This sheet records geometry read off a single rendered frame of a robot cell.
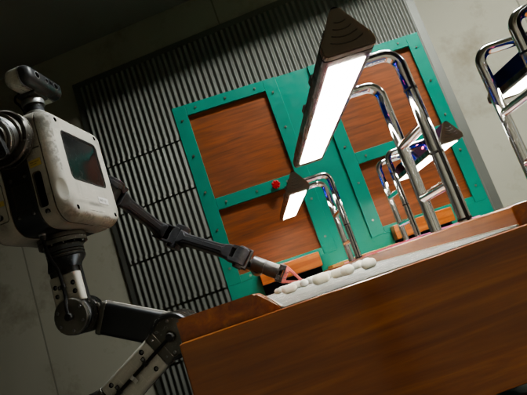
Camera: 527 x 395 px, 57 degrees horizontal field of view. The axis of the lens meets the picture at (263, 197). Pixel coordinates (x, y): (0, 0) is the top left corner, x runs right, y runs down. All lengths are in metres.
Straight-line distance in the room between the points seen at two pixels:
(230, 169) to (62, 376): 2.96
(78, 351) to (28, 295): 0.70
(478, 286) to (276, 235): 1.87
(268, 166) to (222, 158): 0.24
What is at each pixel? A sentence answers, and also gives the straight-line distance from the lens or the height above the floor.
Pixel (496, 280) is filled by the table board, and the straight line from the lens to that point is 0.61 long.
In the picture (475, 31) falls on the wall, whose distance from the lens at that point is 4.66.
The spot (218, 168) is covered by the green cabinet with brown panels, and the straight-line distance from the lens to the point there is 2.49.
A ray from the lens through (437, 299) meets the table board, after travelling 0.59.
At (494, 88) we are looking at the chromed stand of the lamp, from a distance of 1.21.
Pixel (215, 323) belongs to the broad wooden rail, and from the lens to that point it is 0.58.
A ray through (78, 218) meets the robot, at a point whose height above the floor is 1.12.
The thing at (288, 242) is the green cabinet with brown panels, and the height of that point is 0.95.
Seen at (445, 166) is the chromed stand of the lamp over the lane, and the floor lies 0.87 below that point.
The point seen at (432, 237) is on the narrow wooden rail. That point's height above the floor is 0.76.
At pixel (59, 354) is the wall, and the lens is 4.88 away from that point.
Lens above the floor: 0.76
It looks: 10 degrees up
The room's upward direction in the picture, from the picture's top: 19 degrees counter-clockwise
